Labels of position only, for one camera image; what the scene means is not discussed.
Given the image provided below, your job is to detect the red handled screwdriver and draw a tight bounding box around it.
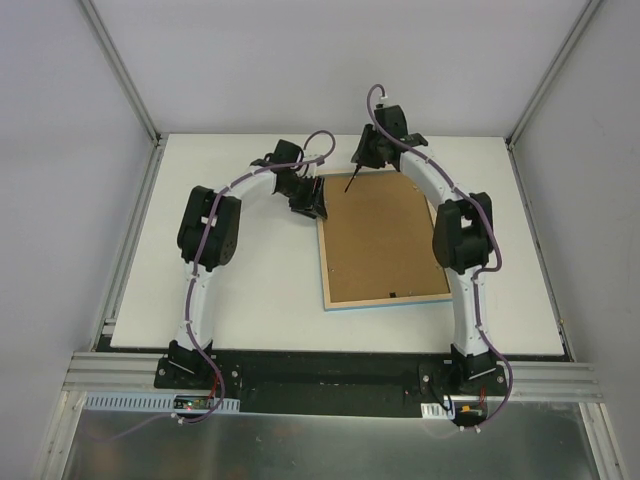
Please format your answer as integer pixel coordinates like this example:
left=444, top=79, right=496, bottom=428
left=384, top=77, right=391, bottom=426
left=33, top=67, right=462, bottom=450
left=343, top=163, right=362, bottom=194

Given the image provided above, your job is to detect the blue wooden picture frame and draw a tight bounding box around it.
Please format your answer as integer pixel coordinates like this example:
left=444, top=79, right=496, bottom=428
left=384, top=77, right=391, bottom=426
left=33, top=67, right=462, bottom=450
left=317, top=170, right=452, bottom=311

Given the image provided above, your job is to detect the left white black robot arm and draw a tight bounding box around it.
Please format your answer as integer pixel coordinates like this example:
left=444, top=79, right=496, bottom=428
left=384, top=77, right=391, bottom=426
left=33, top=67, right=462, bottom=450
left=168, top=139, right=335, bottom=389

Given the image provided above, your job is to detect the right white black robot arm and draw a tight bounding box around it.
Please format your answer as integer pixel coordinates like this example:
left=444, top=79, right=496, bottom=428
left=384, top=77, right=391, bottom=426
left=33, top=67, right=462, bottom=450
left=352, top=103, right=497, bottom=395

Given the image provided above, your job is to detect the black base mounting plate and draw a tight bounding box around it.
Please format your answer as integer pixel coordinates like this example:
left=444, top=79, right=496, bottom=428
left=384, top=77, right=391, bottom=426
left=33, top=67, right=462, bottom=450
left=154, top=350, right=507, bottom=418

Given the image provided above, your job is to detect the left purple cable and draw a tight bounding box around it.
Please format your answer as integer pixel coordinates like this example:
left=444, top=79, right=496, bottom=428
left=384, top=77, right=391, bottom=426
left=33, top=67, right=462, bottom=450
left=89, top=129, right=337, bottom=442

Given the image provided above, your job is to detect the purple cable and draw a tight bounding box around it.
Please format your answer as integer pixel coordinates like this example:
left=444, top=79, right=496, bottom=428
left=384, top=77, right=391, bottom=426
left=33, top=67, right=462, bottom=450
left=367, top=83, right=514, bottom=438
left=89, top=129, right=337, bottom=442

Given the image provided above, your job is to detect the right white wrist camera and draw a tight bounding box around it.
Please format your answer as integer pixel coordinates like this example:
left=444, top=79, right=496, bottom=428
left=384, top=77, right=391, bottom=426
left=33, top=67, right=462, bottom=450
left=376, top=95, right=390, bottom=109

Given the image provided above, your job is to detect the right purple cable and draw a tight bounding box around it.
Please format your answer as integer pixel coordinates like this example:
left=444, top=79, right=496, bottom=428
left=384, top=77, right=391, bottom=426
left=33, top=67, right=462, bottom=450
left=367, top=83, right=514, bottom=438

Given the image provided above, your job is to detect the left white slotted cable duct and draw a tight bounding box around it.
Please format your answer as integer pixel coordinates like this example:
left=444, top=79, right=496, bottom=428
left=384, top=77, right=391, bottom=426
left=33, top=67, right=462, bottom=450
left=85, top=392, right=219, bottom=415

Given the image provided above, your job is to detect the white slotted cable duct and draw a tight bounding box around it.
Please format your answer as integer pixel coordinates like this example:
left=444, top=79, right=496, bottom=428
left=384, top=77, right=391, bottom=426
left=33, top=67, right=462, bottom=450
left=421, top=402, right=455, bottom=421
left=85, top=392, right=219, bottom=415

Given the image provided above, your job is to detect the right white slotted cable duct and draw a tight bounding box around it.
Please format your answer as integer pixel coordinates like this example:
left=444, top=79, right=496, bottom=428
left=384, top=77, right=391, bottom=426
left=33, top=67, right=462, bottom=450
left=421, top=402, right=455, bottom=421

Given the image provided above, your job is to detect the aluminium front rail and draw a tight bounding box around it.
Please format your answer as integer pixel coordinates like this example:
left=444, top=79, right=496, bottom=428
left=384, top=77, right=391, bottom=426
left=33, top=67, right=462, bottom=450
left=62, top=352, right=604, bottom=403

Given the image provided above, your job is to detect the right aluminium corner post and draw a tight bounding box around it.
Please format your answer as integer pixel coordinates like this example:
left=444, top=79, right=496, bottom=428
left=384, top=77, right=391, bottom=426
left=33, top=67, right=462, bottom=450
left=505, top=0, right=605, bottom=151

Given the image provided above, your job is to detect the aluminium corner post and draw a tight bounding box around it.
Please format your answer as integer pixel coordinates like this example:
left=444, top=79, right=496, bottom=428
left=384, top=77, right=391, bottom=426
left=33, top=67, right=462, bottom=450
left=505, top=0, right=605, bottom=151
left=76, top=0, right=161, bottom=145

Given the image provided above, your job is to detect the left aluminium corner post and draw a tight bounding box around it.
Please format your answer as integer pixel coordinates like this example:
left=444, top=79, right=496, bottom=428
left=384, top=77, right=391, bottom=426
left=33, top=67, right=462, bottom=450
left=76, top=0, right=161, bottom=145

